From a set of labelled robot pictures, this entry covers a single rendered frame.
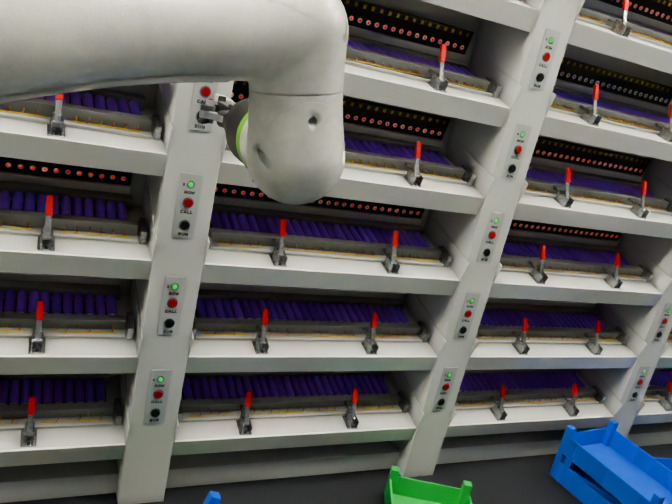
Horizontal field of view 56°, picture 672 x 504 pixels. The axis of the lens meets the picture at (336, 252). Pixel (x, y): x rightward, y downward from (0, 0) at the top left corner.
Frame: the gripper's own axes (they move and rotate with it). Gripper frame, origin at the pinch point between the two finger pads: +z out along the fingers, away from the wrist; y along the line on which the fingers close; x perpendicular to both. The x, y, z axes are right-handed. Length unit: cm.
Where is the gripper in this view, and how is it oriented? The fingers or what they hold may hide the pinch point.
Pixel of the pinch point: (222, 106)
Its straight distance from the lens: 104.0
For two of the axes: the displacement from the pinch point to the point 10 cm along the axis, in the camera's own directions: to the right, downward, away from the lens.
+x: 2.2, -9.3, -2.8
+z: -3.9, -3.5, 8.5
